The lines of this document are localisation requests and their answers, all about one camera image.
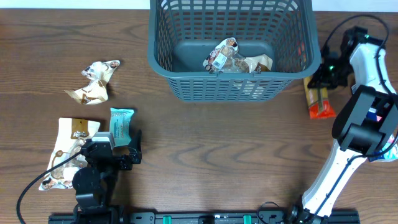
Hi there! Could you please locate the spaghetti pack with red end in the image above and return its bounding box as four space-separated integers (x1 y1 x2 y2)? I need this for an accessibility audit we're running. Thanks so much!
303 77 336 119

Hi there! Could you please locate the blue Kleenex tissue pack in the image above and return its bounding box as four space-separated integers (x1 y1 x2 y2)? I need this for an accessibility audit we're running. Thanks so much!
351 83 398 163

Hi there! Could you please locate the cream cookie snack bag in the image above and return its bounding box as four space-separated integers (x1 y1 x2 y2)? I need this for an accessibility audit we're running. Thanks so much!
202 37 273 73

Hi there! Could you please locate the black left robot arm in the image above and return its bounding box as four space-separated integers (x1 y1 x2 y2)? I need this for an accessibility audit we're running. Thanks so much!
72 131 142 223

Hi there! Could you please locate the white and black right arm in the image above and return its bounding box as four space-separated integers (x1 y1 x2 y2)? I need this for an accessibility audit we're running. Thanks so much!
285 26 397 223

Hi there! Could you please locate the teal flushable wipes pack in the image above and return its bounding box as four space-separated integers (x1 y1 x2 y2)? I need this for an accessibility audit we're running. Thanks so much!
109 108 134 147

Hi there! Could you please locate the flat cream snack bag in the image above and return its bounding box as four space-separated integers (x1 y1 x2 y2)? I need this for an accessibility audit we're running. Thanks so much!
39 118 100 190

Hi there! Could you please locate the crumpled cream snack bag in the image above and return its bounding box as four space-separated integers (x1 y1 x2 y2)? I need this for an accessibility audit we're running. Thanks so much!
65 60 121 105

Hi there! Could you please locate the grey plastic mesh basket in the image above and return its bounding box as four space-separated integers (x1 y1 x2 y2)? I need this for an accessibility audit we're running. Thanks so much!
147 0 321 102

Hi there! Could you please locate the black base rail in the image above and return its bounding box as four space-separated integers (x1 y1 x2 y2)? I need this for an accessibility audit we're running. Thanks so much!
47 210 361 224

